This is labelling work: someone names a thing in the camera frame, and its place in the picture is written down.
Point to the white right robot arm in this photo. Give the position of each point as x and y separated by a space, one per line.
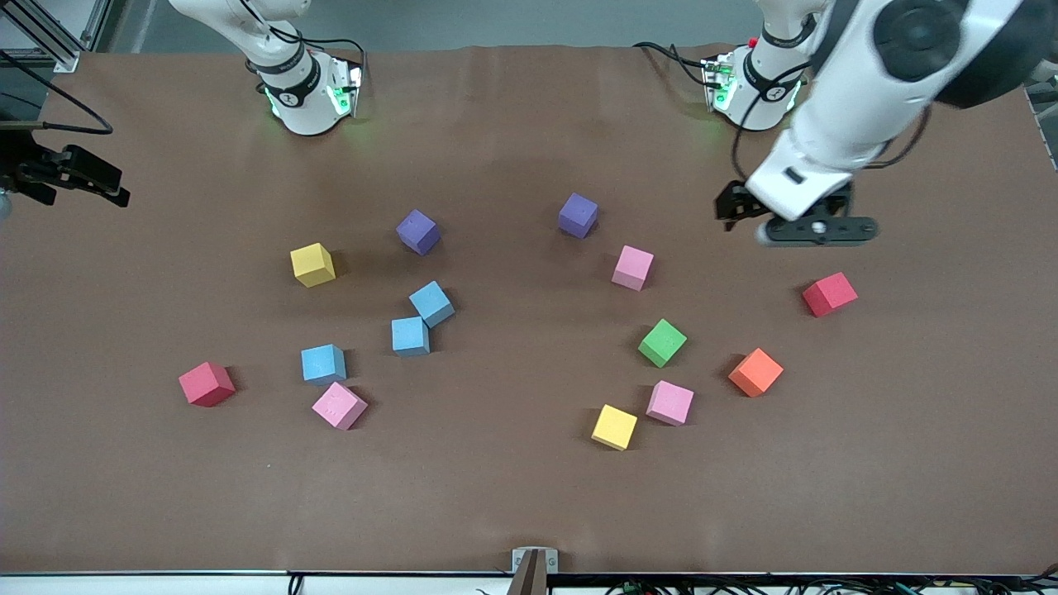
297 91

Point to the grey metal bracket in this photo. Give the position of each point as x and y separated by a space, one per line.
533 570

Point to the red foam cube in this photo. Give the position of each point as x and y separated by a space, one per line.
829 294
207 384

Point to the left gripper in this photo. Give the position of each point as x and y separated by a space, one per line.
734 201

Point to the brown table mat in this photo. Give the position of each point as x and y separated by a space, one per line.
529 496

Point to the orange foam cube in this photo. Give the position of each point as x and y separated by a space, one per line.
755 372

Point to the blue foam cube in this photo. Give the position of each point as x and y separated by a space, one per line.
323 364
410 335
431 303

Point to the aluminium frame profile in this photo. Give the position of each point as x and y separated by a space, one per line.
58 56

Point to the pink foam cube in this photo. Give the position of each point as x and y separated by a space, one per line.
339 405
632 268
669 402

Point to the purple foam cube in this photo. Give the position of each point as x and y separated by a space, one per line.
417 231
578 215

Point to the yellow foam cube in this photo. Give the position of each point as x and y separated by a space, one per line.
614 427
312 264

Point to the green foam cube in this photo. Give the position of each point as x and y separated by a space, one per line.
662 342

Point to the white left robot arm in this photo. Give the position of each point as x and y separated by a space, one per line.
860 91

